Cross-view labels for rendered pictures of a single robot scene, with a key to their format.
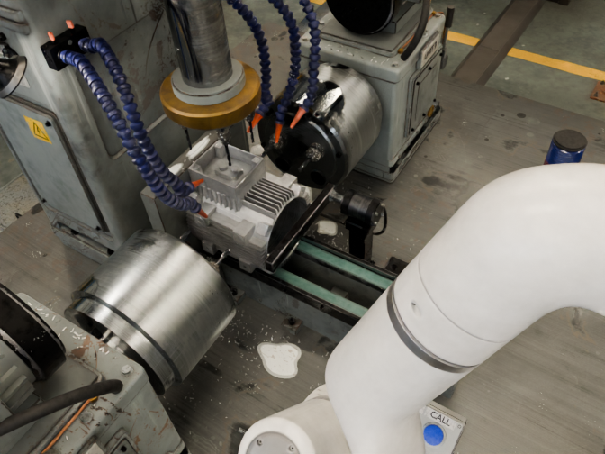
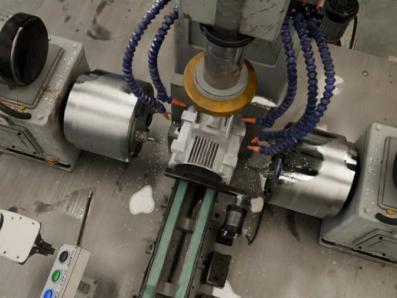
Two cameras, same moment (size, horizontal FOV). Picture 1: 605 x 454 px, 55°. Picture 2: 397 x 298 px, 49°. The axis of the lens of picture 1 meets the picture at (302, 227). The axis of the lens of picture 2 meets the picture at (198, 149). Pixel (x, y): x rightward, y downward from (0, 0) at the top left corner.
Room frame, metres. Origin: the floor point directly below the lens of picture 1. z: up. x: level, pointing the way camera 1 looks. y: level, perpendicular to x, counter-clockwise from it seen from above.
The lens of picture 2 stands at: (0.61, -0.36, 2.23)
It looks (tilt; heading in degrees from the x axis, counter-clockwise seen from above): 67 degrees down; 65
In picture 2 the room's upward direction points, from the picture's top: 6 degrees clockwise
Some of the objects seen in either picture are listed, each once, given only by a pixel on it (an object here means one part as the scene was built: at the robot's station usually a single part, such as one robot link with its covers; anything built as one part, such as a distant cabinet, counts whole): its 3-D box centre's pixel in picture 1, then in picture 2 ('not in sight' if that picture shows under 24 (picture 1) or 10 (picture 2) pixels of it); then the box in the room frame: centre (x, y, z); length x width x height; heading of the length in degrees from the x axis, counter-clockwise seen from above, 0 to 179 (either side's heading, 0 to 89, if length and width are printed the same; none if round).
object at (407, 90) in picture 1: (374, 82); (396, 202); (1.35, -0.23, 0.99); 0.35 x 0.31 x 0.37; 145
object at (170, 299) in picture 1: (134, 331); (97, 110); (0.57, 0.32, 1.04); 0.37 x 0.25 x 0.25; 145
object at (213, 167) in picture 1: (228, 176); (213, 120); (0.89, 0.14, 1.11); 0.12 x 0.11 x 0.07; 54
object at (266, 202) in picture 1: (249, 213); (207, 145); (0.86, 0.11, 1.01); 0.20 x 0.19 x 0.19; 54
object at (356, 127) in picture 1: (326, 120); (316, 172); (1.13, -0.08, 1.04); 0.41 x 0.25 x 0.25; 145
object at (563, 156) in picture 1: (565, 150); not in sight; (0.80, -0.50, 1.19); 0.06 x 0.06 x 0.04
